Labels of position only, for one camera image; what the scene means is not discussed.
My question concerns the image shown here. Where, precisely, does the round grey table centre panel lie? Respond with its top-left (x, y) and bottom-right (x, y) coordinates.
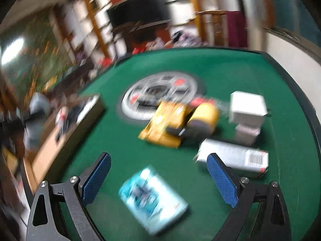
top-left (117, 70), bottom-right (207, 123)

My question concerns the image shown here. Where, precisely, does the cardboard box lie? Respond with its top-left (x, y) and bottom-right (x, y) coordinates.
top-left (24, 94), bottom-right (106, 194)

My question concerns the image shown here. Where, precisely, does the large white box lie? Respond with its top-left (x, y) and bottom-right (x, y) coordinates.
top-left (229, 91), bottom-right (268, 127)

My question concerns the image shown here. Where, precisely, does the black cable bundle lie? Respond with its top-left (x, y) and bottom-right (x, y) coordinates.
top-left (58, 105), bottom-right (83, 141)

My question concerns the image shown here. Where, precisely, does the maroon cloth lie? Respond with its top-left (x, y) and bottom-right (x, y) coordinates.
top-left (227, 10), bottom-right (247, 48)

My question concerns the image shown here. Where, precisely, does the long grey box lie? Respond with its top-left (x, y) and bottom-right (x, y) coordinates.
top-left (193, 138), bottom-right (269, 179)

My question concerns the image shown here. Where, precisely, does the white wall shelf unit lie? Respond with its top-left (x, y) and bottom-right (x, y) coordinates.
top-left (50, 0), bottom-right (218, 63)

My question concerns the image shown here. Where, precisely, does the window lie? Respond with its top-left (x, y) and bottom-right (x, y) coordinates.
top-left (276, 0), bottom-right (321, 56)

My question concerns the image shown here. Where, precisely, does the wooden rack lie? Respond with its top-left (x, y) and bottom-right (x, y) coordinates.
top-left (194, 10), bottom-right (227, 47)

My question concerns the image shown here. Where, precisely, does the teal printed packet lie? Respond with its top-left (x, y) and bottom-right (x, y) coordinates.
top-left (118, 166), bottom-right (188, 235)

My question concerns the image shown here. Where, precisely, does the green floral wall painting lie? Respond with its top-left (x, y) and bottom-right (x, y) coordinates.
top-left (0, 12), bottom-right (76, 93)

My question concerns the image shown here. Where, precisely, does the patterned box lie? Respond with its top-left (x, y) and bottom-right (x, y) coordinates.
top-left (171, 30), bottom-right (201, 47)

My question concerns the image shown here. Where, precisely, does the clear packet with red item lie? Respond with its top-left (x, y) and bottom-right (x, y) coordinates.
top-left (189, 97), bottom-right (216, 106)

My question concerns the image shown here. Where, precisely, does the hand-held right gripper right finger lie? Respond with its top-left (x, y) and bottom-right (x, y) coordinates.
top-left (207, 153), bottom-right (293, 241)

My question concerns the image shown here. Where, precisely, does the small white box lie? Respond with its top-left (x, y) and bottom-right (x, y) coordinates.
top-left (234, 124), bottom-right (261, 146)

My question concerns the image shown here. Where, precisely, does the white flat item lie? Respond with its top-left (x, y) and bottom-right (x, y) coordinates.
top-left (76, 97), bottom-right (99, 123)

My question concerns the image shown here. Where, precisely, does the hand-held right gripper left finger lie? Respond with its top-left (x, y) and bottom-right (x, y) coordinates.
top-left (26, 153), bottom-right (111, 241)

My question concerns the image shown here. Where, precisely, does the yellow cylindrical can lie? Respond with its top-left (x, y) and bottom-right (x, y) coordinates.
top-left (187, 102), bottom-right (221, 135)

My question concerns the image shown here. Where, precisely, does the black television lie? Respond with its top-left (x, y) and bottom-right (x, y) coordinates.
top-left (107, 0), bottom-right (172, 28)

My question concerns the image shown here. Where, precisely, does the yellow box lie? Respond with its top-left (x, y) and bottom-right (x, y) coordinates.
top-left (138, 100), bottom-right (188, 148)

